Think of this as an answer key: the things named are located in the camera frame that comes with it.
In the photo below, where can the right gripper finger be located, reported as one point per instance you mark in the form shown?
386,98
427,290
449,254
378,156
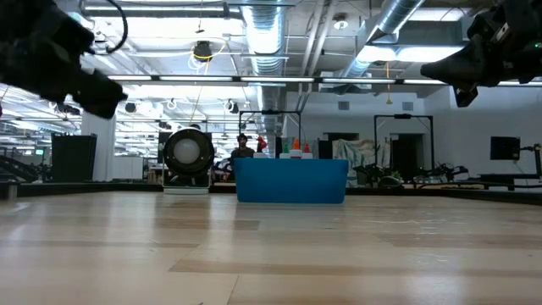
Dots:
461,68

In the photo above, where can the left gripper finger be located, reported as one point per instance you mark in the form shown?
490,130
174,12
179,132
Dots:
101,95

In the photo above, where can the red food colouring bottle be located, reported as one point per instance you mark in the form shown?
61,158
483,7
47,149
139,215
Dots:
306,148

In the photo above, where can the orange food colouring bottle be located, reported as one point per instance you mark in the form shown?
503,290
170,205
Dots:
296,145

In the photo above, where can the green food colouring bottle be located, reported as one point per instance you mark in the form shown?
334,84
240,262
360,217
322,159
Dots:
285,149

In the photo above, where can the blue plastic tray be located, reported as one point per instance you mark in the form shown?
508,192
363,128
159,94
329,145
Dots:
292,182

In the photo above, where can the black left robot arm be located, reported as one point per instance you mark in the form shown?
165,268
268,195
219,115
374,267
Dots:
25,25

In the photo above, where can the black cabinet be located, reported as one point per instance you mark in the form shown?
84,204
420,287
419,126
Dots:
73,159

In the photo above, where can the yellow hanging pendant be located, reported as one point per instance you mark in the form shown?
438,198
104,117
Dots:
388,99

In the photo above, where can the white ceiling fixture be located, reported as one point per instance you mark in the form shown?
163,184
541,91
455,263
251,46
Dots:
340,23

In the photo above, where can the pale crumpled tarp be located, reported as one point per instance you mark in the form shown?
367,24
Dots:
355,156

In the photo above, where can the black overhead light bar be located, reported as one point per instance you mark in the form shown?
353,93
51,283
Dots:
319,79

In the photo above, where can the person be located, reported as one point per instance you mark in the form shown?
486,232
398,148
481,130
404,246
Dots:
242,152

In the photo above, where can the red background object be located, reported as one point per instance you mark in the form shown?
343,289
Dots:
261,144

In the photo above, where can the black tubular frame stand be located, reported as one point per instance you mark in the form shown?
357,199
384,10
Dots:
271,112
402,115

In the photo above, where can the silver spiral ventilation duct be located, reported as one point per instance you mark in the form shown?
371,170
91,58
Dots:
396,17

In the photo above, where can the black wall monitor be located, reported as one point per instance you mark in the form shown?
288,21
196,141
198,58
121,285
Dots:
505,148

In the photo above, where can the black ceiling-mounted camera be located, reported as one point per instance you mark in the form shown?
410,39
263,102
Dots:
202,51

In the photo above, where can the silver ribbed ventilation duct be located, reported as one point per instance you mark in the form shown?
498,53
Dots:
266,34

